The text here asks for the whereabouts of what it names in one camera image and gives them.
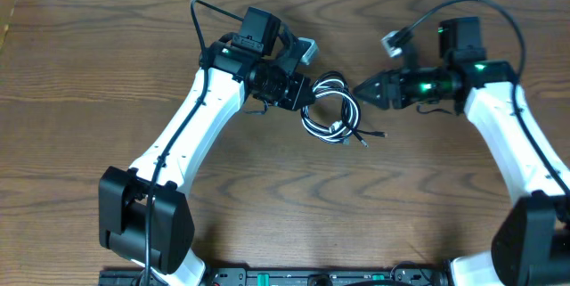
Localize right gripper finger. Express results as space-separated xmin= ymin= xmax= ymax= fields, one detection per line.
xmin=355 ymin=90 xmax=390 ymax=110
xmin=353 ymin=70 xmax=390 ymax=94

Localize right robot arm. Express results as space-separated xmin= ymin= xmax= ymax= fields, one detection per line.
xmin=354 ymin=17 xmax=569 ymax=285

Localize white cable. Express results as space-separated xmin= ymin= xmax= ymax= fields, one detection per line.
xmin=302 ymin=77 xmax=361 ymax=144

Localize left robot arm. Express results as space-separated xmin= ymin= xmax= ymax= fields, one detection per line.
xmin=98 ymin=7 xmax=318 ymax=285

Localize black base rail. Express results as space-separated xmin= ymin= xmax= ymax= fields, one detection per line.
xmin=98 ymin=266 xmax=451 ymax=286

